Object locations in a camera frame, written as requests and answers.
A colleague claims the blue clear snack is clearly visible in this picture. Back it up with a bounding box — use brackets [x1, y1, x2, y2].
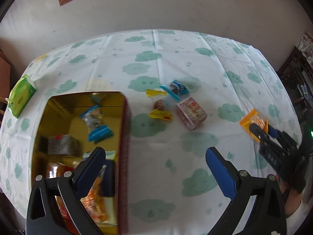
[80, 105, 113, 143]

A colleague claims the fried dough twist snack bag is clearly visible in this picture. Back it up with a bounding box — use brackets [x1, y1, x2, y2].
[81, 174, 117, 227]

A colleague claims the dark green cube snack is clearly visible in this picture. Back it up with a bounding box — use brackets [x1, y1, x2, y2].
[47, 134, 80, 156]

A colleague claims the yellow wrapped candy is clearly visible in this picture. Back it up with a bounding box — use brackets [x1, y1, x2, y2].
[145, 89, 173, 121]

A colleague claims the green tissue pack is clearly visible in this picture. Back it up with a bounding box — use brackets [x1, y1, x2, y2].
[6, 74, 37, 118]

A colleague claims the blue snack packet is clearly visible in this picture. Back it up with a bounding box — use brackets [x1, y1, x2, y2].
[99, 160, 116, 197]

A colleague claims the red brown cube snack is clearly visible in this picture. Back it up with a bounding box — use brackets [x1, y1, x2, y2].
[176, 97, 207, 130]

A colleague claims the orange cloth covered table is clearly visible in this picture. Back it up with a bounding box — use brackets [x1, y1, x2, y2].
[0, 51, 11, 98]

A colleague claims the stack of newspapers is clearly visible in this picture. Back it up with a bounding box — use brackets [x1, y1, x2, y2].
[297, 32, 313, 67]

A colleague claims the white cloud pattern tablecloth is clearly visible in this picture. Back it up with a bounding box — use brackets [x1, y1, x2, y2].
[1, 30, 302, 234]

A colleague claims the orange snack packet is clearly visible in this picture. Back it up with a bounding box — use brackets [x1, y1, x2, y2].
[239, 109, 268, 143]

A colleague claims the red snack packet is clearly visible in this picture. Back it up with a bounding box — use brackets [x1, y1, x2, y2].
[46, 162, 79, 234]

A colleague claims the red toffee tin box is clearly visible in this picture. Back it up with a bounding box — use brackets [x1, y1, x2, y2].
[31, 91, 131, 234]

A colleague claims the small blue wrapped candy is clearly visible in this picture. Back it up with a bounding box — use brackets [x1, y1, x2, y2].
[160, 80, 189, 101]

